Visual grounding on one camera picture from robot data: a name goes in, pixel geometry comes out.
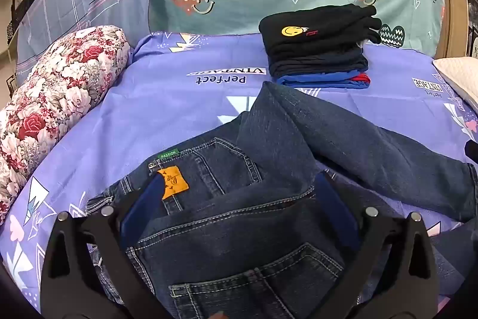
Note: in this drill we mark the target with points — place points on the blue folded garment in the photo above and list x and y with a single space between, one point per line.
317 81

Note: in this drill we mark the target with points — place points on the black folded pants smiley patch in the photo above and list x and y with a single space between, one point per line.
321 29

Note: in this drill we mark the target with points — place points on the floral red white pillow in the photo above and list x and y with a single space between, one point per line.
56 94

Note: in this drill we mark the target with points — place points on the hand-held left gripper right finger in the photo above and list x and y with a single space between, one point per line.
338 208

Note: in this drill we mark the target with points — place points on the white textured pillow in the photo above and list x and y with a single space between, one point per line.
461 76

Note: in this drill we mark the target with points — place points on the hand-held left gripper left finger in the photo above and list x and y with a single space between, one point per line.
143 208

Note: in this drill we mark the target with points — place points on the dark blue denim pants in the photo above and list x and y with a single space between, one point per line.
261 139

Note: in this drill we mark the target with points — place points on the red folded garment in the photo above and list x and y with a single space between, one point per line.
362 78

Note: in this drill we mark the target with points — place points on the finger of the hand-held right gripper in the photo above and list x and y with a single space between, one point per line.
472 151

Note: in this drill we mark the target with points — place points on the dark navy folded garment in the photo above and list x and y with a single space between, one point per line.
321 63

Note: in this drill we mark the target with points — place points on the purple printed bedsheet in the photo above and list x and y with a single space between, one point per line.
168 98

